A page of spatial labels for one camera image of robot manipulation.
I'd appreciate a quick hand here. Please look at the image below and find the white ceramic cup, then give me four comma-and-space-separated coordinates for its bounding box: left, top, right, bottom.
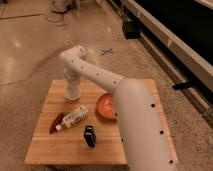
66, 91, 81, 101

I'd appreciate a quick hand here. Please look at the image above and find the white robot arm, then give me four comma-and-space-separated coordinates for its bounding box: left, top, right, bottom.
60, 45, 177, 171

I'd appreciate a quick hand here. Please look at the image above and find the black eraser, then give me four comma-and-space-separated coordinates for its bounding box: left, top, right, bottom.
84, 125, 96, 147

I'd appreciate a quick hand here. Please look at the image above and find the orange bowl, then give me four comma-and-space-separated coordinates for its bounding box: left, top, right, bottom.
96, 93, 116, 120

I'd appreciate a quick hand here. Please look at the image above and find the white plastic bottle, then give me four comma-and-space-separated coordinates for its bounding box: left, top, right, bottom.
55, 106, 88, 131

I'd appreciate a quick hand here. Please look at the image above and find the wooden table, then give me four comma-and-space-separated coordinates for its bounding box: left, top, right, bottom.
24, 78, 179, 171

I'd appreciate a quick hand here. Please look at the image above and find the black box on floor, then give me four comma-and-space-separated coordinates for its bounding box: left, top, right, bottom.
122, 21, 140, 39

